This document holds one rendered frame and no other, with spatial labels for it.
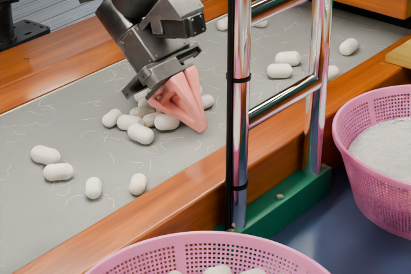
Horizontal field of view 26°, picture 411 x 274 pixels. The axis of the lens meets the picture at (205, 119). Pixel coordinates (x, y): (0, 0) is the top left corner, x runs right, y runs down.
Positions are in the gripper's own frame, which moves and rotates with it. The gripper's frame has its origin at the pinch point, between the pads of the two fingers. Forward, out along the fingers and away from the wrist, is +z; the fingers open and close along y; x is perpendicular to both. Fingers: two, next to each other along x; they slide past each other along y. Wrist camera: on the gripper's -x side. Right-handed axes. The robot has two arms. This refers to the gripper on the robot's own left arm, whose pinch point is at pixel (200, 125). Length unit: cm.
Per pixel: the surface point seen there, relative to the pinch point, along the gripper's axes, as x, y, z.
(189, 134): 2.0, -0.6, 0.1
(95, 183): -0.3, -18.2, 0.0
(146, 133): 2.0, -6.3, -2.7
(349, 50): -0.7, 32.5, 1.4
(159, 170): 0.0, -9.5, 2.3
